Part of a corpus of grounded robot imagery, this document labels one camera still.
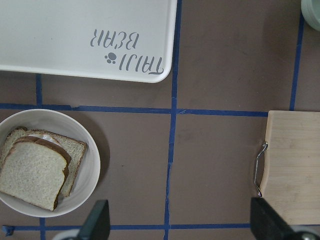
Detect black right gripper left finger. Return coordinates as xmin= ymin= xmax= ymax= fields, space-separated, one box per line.
xmin=77 ymin=199 xmax=110 ymax=240

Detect bottom toast slice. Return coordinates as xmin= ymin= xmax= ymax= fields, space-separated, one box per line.
xmin=0 ymin=126 xmax=87 ymax=197

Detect white round plate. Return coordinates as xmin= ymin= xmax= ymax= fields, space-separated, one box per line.
xmin=0 ymin=109 xmax=101 ymax=218

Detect white bread slice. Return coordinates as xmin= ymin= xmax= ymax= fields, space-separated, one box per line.
xmin=0 ymin=136 xmax=72 ymax=211

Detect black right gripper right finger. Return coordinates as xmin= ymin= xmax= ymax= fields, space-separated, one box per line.
xmin=250 ymin=197 xmax=300 ymax=240

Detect white bear serving tray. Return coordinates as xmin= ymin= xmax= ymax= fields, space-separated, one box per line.
xmin=0 ymin=0 xmax=178 ymax=83

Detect fried egg toy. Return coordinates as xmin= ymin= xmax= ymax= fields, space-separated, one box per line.
xmin=28 ymin=133 xmax=62 ymax=147

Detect wooden cutting board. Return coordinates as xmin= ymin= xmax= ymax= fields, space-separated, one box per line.
xmin=256 ymin=110 xmax=320 ymax=225

